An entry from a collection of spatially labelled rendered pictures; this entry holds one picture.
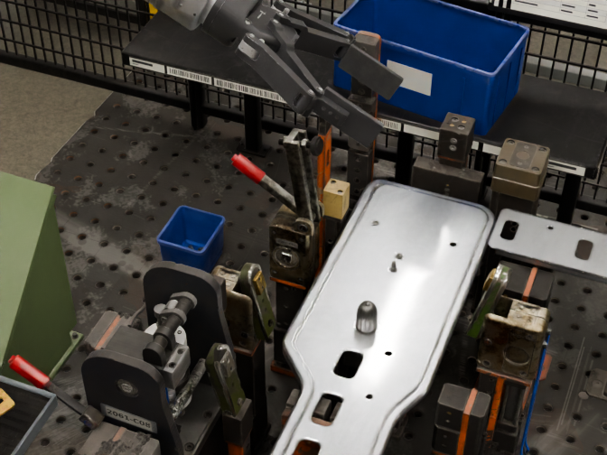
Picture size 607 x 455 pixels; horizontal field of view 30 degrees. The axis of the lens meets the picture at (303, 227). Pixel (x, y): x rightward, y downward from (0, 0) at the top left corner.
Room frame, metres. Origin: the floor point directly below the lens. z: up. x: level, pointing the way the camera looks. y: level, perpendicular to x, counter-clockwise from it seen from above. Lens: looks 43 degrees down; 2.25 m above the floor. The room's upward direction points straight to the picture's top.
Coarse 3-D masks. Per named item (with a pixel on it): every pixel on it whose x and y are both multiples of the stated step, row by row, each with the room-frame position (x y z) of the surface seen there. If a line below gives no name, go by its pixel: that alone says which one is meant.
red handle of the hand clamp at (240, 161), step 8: (232, 160) 1.32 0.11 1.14; (240, 160) 1.32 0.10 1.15; (248, 160) 1.33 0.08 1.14; (240, 168) 1.31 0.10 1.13; (248, 168) 1.31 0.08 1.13; (256, 168) 1.32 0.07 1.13; (248, 176) 1.31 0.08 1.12; (256, 176) 1.31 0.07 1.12; (264, 176) 1.31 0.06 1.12; (264, 184) 1.30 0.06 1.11; (272, 184) 1.30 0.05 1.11; (272, 192) 1.30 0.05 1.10; (280, 192) 1.30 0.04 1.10; (288, 192) 1.30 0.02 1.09; (280, 200) 1.29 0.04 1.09; (288, 200) 1.29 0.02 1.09; (288, 208) 1.29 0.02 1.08
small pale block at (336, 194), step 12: (336, 180) 1.37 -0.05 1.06; (324, 192) 1.34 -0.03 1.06; (336, 192) 1.34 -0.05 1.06; (348, 192) 1.36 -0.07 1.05; (324, 204) 1.34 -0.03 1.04; (336, 204) 1.33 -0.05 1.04; (348, 204) 1.36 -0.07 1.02; (324, 216) 1.34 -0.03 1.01; (336, 216) 1.33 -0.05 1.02; (336, 228) 1.34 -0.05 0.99; (324, 252) 1.35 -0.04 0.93
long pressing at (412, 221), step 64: (384, 192) 1.41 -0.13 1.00; (384, 256) 1.26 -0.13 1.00; (448, 256) 1.26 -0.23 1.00; (320, 320) 1.12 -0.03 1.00; (384, 320) 1.13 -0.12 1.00; (448, 320) 1.13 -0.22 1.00; (320, 384) 1.01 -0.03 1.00; (384, 384) 1.01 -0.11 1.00; (320, 448) 0.90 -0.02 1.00; (384, 448) 0.90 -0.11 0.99
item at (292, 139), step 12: (300, 132) 1.30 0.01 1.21; (288, 144) 1.28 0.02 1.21; (300, 144) 1.29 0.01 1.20; (312, 144) 1.27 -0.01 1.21; (288, 156) 1.28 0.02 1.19; (300, 156) 1.27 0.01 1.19; (300, 168) 1.27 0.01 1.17; (312, 168) 1.30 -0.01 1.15; (300, 180) 1.27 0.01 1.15; (312, 180) 1.29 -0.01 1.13; (300, 192) 1.27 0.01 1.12; (312, 192) 1.29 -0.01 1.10; (300, 204) 1.27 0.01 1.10; (312, 204) 1.29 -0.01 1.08; (300, 216) 1.27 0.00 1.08; (312, 216) 1.27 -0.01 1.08
